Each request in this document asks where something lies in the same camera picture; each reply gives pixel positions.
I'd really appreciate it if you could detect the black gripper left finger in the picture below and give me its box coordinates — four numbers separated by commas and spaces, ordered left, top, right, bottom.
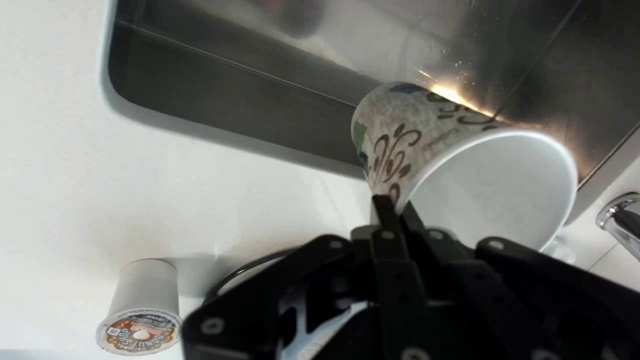
181, 192, 404, 360

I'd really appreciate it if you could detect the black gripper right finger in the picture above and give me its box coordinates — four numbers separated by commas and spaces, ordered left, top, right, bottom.
399, 195, 640, 360

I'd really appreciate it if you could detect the patterned paper coffee cup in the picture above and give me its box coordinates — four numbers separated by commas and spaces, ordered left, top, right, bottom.
350, 80, 580, 254

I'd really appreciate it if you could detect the small coffee pod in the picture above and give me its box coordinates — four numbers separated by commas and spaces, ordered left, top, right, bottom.
95, 257, 184, 356

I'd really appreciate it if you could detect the stainless steel sink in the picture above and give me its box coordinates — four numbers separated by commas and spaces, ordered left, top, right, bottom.
105, 0, 640, 224

